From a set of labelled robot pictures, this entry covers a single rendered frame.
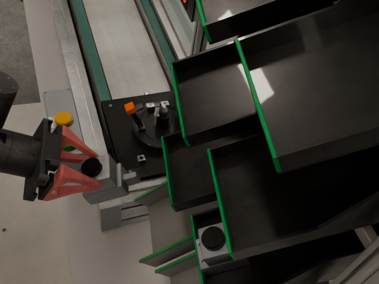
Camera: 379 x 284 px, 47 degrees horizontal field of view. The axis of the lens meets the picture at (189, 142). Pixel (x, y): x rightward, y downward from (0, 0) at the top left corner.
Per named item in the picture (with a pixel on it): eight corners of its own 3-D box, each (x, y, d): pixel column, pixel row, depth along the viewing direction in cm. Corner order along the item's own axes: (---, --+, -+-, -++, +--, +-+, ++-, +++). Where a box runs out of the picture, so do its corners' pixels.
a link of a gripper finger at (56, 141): (109, 136, 66) (48, 119, 61) (111, 176, 62) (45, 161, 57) (91, 160, 70) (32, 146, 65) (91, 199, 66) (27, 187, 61)
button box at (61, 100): (57, 173, 101) (54, 158, 96) (45, 107, 113) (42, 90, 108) (88, 167, 103) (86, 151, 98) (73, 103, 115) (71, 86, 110)
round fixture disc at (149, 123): (140, 158, 98) (140, 152, 96) (125, 112, 106) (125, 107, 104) (198, 147, 102) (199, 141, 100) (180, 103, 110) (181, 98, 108)
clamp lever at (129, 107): (137, 129, 99) (125, 111, 93) (135, 123, 101) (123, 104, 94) (151, 123, 99) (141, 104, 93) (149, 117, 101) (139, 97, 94)
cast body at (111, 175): (91, 205, 68) (69, 183, 63) (91, 182, 71) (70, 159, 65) (141, 192, 67) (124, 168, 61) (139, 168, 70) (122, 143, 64)
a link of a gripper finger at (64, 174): (110, 147, 65) (48, 130, 60) (111, 188, 61) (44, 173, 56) (91, 171, 69) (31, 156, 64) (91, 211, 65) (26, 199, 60)
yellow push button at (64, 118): (56, 130, 102) (55, 124, 101) (53, 118, 104) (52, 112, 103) (73, 127, 103) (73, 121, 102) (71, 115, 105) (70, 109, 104)
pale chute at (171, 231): (155, 267, 81) (139, 262, 78) (149, 205, 89) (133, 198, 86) (288, 207, 69) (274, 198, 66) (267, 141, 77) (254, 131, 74)
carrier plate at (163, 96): (123, 186, 95) (123, 181, 94) (101, 106, 109) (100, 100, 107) (224, 165, 102) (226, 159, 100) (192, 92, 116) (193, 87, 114)
